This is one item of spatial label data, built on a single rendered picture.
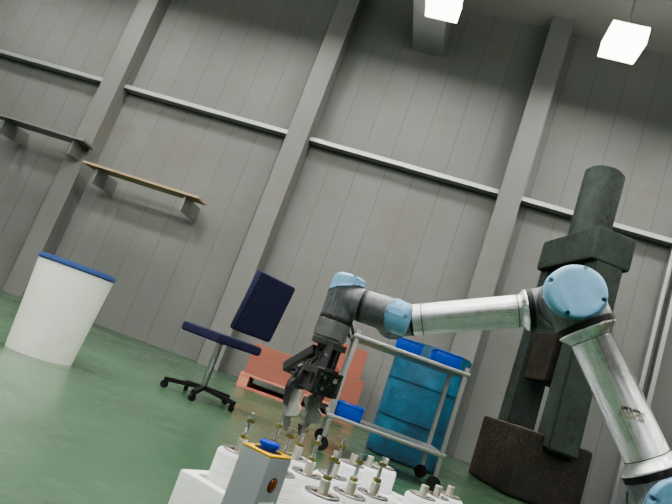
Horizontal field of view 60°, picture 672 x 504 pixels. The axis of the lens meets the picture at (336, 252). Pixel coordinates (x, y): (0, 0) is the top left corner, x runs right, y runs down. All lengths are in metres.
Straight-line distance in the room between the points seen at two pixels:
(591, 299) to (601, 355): 0.11
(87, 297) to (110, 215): 5.59
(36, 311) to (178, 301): 4.91
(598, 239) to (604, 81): 3.95
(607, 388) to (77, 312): 3.07
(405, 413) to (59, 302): 2.67
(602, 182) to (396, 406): 3.16
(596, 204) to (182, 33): 6.80
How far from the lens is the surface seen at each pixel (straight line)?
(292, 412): 1.29
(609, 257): 5.94
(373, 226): 8.17
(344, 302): 1.28
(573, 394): 5.66
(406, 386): 4.83
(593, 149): 8.92
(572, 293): 1.24
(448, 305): 1.39
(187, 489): 1.40
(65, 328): 3.76
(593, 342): 1.26
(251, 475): 1.13
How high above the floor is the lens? 0.49
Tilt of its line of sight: 11 degrees up
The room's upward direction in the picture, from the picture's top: 20 degrees clockwise
